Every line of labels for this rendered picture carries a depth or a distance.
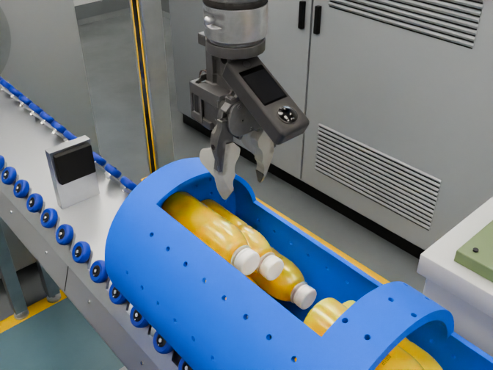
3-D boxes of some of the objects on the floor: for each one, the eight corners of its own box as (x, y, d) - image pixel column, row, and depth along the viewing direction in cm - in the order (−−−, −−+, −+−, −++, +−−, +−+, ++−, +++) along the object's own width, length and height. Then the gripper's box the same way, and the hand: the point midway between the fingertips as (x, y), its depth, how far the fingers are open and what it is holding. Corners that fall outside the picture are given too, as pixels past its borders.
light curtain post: (181, 334, 219) (130, -188, 122) (191, 343, 215) (145, -187, 119) (169, 343, 216) (106, -187, 119) (177, 352, 212) (119, -187, 115)
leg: (57, 291, 238) (24, 167, 202) (63, 299, 235) (31, 174, 199) (44, 297, 235) (8, 172, 199) (50, 305, 231) (15, 180, 196)
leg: (26, 307, 231) (-15, 181, 195) (31, 315, 227) (-9, 189, 191) (12, 314, 227) (-32, 188, 192) (17, 322, 224) (-26, 195, 188)
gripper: (246, 17, 73) (246, 156, 85) (167, 38, 66) (179, 186, 78) (293, 34, 67) (286, 180, 79) (212, 59, 61) (217, 215, 73)
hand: (246, 185), depth 76 cm, fingers open, 5 cm apart
